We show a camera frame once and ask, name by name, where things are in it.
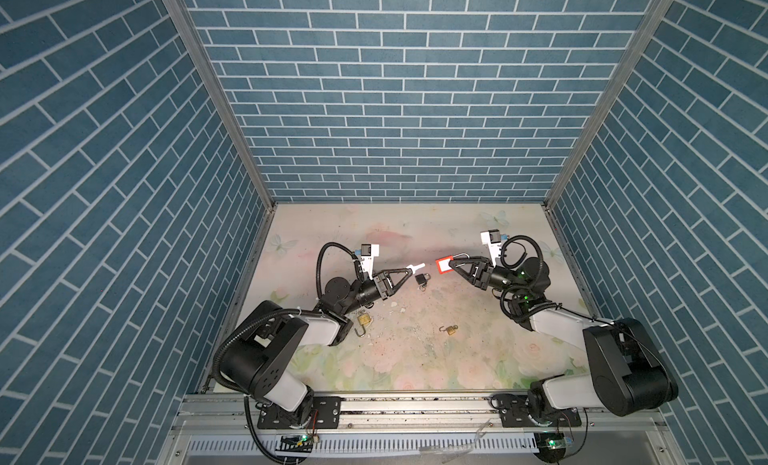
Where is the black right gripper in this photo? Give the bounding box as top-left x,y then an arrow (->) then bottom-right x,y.
452,258 -> 527,301

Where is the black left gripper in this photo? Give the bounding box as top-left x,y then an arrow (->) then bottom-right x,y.
338,271 -> 410,320

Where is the red safety padlock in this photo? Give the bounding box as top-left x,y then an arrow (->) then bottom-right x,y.
435,253 -> 469,274

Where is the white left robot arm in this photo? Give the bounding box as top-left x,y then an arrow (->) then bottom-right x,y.
212,266 -> 418,422

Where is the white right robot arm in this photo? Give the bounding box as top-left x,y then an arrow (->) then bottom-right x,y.
448,257 -> 679,420

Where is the black padlock with key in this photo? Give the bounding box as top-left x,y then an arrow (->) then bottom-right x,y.
415,273 -> 431,292

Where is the brass padlock with key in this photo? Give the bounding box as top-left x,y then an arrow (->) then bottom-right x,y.
355,312 -> 372,338

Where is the small brass padlock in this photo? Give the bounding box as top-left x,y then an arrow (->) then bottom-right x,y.
439,325 -> 458,335

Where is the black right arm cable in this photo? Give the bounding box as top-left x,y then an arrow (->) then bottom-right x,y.
497,234 -> 679,394

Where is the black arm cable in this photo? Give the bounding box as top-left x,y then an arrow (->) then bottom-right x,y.
497,234 -> 679,394
211,241 -> 361,465

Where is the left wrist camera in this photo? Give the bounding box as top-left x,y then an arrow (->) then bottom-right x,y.
355,243 -> 380,279

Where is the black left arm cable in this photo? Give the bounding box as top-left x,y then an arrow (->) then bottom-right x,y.
211,241 -> 361,465

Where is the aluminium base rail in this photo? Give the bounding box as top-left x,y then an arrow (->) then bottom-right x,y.
158,391 -> 684,464

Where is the aluminium right corner post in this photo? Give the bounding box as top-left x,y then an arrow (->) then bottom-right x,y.
543,0 -> 674,214

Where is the aluminium corner post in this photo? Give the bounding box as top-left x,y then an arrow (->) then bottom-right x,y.
161,0 -> 275,213
543,0 -> 674,214

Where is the aluminium left corner post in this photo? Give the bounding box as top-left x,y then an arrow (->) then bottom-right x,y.
161,0 -> 275,213

